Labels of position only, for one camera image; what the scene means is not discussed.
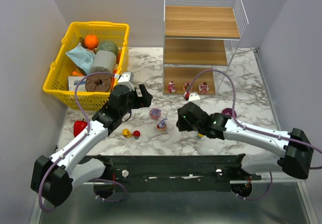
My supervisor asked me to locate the purple owl pink cup toy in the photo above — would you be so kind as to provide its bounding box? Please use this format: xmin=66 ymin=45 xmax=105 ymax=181
xmin=149 ymin=108 xmax=162 ymax=120

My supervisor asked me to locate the purple bunny cupcake toy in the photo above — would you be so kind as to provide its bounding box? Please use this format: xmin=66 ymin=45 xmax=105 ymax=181
xmin=157 ymin=118 xmax=167 ymax=131

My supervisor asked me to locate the pink strawberry cake toy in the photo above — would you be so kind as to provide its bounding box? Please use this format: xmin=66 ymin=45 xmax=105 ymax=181
xmin=198 ymin=82 xmax=209 ymax=95

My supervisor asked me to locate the pink bear green flower toy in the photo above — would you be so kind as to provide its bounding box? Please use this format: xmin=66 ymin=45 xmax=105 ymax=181
xmin=183 ymin=82 xmax=192 ymax=93

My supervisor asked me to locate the red hair mermaid toy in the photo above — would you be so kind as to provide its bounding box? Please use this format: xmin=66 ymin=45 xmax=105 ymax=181
xmin=132 ymin=130 xmax=141 ymax=139

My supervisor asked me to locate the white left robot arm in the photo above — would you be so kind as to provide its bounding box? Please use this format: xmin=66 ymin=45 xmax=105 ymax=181
xmin=31 ymin=84 xmax=153 ymax=212

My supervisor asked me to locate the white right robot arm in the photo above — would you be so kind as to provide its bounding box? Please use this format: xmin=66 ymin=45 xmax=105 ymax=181
xmin=176 ymin=102 xmax=313 ymax=179

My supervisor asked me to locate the yellow duck toy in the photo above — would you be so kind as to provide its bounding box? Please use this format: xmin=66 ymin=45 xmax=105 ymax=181
xmin=122 ymin=129 xmax=131 ymax=138

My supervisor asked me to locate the purple onion toy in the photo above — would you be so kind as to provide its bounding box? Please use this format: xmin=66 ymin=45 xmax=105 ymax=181
xmin=221 ymin=108 xmax=237 ymax=117

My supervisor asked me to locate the grey brown cylinder roll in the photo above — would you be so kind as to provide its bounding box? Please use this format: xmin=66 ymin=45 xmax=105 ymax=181
xmin=85 ymin=50 xmax=116 ymax=92

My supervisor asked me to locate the red bell pepper toy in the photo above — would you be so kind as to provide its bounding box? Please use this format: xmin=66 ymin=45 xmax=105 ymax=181
xmin=73 ymin=120 xmax=88 ymax=137

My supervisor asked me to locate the green round melon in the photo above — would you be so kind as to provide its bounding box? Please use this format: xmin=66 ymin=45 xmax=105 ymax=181
xmin=97 ymin=40 xmax=119 ymax=56

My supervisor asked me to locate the yellow plastic basket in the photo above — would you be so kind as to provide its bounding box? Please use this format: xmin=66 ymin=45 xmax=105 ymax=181
xmin=43 ymin=21 xmax=130 ymax=111

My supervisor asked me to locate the white box in basket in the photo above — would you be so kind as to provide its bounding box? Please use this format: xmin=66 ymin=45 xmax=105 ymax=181
xmin=67 ymin=76 xmax=86 ymax=92

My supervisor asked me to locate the light blue snack bag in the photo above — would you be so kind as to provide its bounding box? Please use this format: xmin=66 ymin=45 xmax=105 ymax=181
xmin=65 ymin=43 xmax=96 ymax=75

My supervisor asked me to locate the orange fruit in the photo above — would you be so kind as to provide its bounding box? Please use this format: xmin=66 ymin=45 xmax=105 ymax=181
xmin=84 ymin=35 xmax=99 ymax=49

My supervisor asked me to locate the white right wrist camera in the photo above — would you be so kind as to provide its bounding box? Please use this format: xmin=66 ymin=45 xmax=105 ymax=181
xmin=184 ymin=92 xmax=201 ymax=104

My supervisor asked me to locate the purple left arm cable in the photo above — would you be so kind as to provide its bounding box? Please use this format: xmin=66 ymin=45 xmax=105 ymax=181
xmin=38 ymin=72 xmax=119 ymax=213

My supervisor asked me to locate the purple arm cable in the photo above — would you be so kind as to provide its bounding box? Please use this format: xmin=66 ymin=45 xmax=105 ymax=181
xmin=38 ymin=72 xmax=119 ymax=213
xmin=185 ymin=69 xmax=322 ymax=170

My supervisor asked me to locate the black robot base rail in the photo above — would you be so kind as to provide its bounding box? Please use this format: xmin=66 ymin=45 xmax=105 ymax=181
xmin=96 ymin=154 xmax=261 ymax=192

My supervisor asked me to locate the white wire wooden shelf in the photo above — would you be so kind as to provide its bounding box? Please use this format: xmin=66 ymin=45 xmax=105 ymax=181
xmin=163 ymin=0 xmax=249 ymax=95

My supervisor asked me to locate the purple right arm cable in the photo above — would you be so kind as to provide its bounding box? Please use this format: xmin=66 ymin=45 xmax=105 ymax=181
xmin=185 ymin=69 xmax=322 ymax=170

